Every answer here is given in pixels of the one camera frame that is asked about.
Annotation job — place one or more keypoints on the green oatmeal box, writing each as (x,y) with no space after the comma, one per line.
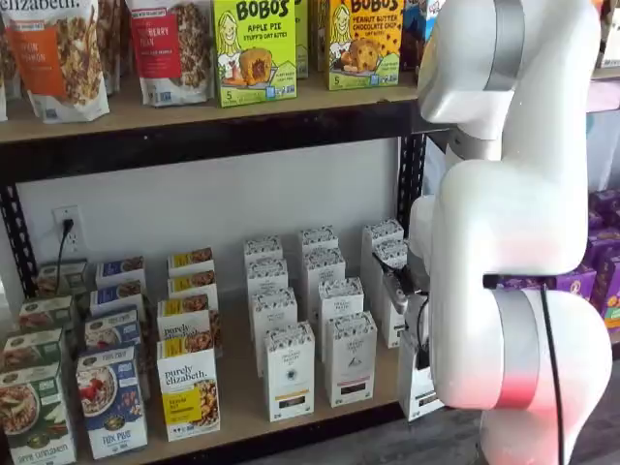
(29,349)
(60,278)
(34,412)
(46,315)

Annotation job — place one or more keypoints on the orange label granola bag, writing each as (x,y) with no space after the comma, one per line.
(48,63)

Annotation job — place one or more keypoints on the white yellow granola box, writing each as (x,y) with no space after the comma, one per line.
(184,319)
(186,387)
(191,283)
(190,259)

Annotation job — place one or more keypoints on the white granola bag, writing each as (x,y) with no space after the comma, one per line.
(114,48)

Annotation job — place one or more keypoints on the blue oatmeal box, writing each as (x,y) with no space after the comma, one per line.
(116,293)
(111,402)
(118,269)
(111,329)

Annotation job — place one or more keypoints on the green Bobo's apple pie box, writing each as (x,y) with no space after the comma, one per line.
(257,48)
(301,39)

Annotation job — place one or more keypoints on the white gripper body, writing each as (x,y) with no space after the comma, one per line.
(408,322)

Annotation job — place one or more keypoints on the white wall outlet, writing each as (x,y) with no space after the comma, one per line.
(72,242)

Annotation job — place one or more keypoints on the white box green stripe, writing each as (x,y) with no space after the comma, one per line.
(390,334)
(409,387)
(380,227)
(392,247)

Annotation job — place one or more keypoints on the black perforated shelf post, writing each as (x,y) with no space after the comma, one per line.
(19,232)
(411,184)

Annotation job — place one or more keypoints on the red label granola bag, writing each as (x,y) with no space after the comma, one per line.
(164,48)

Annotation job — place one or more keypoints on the brown label granola bag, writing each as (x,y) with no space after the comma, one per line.
(2,104)

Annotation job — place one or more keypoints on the white box yellow stripe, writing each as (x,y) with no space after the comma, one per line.
(262,247)
(266,276)
(273,310)
(288,373)

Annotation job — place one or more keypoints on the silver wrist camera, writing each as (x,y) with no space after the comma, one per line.
(397,290)

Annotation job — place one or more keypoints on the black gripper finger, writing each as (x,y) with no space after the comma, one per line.
(423,361)

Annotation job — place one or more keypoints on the white box pink stripe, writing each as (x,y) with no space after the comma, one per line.
(323,266)
(351,358)
(339,298)
(317,237)

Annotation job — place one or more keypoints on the blue Z Bar box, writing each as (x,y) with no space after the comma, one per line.
(412,43)

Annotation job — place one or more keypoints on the purple Annie's box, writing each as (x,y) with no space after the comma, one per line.
(605,244)
(605,208)
(608,290)
(576,281)

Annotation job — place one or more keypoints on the yellow Bobo's peanut butter box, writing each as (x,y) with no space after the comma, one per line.
(363,48)

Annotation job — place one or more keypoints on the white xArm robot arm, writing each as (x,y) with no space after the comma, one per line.
(508,218)

